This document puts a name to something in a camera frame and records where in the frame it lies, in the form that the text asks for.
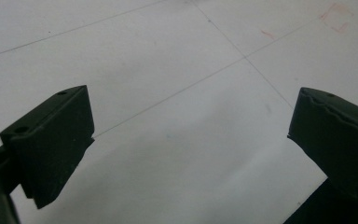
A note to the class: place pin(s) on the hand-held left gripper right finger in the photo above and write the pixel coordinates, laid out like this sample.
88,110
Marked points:
338,140

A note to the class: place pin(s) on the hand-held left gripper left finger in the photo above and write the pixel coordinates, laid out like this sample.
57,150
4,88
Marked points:
52,140

